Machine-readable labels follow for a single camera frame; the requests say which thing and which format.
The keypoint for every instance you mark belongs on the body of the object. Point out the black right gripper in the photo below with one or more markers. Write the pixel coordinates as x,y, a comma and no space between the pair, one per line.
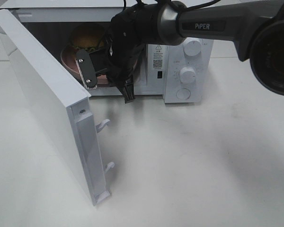
123,46

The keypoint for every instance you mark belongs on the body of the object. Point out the burger with lettuce and tomato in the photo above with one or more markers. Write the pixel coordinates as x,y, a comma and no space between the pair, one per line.
87,36

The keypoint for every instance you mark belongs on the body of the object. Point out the pink round plate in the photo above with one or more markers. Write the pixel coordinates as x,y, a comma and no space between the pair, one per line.
106,72

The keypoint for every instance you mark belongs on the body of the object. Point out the white microwave door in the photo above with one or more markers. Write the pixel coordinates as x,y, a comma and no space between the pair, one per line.
60,104

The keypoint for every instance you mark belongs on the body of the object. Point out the white round door-release button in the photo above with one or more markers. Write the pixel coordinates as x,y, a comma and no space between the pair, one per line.
183,94

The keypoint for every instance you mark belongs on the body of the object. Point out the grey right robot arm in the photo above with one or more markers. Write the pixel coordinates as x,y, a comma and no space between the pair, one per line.
256,28

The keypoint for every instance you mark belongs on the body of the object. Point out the white warning label sticker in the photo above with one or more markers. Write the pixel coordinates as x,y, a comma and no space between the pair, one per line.
158,54

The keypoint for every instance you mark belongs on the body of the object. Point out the white lower timer knob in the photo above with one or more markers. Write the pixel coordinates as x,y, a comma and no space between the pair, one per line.
187,75

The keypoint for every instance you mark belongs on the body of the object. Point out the white upper power knob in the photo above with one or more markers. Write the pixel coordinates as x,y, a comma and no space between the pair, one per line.
192,46

